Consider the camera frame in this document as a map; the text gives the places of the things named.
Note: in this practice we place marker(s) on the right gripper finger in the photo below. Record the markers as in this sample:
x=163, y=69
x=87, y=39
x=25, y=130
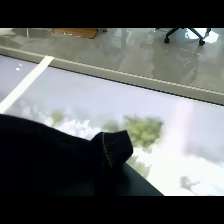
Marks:
x=136, y=185

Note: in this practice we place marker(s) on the black jeans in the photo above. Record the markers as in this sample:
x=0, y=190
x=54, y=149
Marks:
x=43, y=156

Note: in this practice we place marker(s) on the black office chair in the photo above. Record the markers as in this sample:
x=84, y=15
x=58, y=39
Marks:
x=166, y=39

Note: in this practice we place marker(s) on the brown floor mat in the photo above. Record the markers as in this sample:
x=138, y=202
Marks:
x=76, y=32

